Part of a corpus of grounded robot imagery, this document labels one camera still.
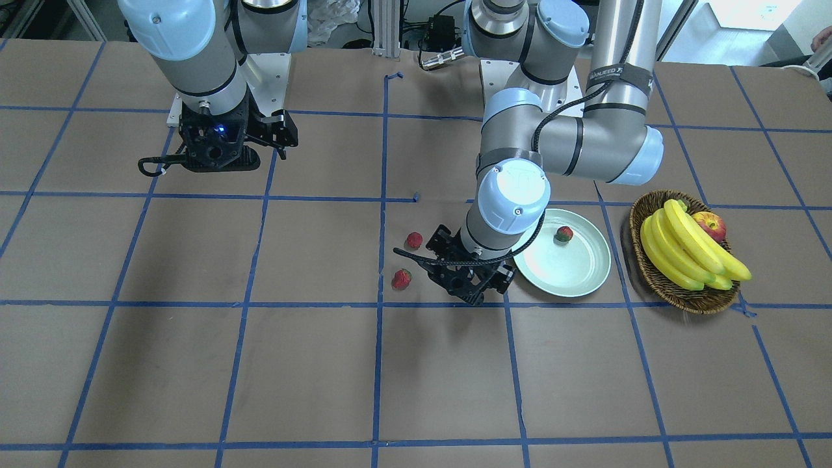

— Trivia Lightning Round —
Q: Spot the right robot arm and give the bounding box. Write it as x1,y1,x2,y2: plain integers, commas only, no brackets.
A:
118,1,308,177

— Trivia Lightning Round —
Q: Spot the red strawberry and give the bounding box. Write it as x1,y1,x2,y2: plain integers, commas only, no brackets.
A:
404,231,424,251

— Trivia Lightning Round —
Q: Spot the strawberry with green leaves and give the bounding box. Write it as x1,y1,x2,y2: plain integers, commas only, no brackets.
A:
553,226,574,244

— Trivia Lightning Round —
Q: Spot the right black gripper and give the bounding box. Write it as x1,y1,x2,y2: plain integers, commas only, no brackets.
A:
178,91,299,172

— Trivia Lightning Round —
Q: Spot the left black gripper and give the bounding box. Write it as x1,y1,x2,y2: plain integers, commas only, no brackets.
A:
426,224,517,306

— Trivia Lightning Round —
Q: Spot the aluminium frame post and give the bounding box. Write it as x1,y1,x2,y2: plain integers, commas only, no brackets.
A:
367,0,403,61

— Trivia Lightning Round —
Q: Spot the yellow banana bunch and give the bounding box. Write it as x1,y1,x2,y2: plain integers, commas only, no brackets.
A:
640,199,752,291

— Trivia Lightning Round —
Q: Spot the light green plate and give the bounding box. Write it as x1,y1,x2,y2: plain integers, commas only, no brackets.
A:
513,208,612,297

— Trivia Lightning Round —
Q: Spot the woven wicker basket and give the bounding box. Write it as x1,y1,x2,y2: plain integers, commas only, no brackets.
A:
621,189,740,315

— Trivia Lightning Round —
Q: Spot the red yellow apple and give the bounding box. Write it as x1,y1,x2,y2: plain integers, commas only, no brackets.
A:
692,211,726,243

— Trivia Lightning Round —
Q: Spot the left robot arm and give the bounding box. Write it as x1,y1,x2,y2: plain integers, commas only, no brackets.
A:
419,1,664,306

